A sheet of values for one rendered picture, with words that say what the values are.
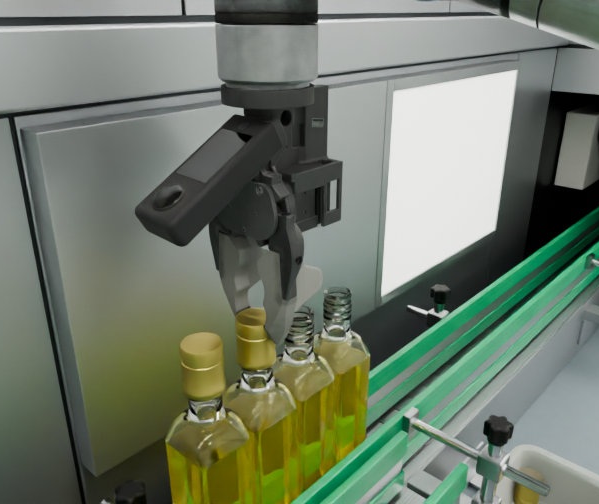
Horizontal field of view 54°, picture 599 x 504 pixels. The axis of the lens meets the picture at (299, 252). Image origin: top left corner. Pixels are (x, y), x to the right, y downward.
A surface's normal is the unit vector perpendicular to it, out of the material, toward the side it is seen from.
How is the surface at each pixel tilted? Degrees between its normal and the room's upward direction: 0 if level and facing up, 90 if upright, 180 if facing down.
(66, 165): 90
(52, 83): 90
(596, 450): 0
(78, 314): 90
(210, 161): 30
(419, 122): 90
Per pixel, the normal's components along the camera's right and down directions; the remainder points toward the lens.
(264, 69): 0.02, 0.38
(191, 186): -0.33, -0.65
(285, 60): 0.32, 0.37
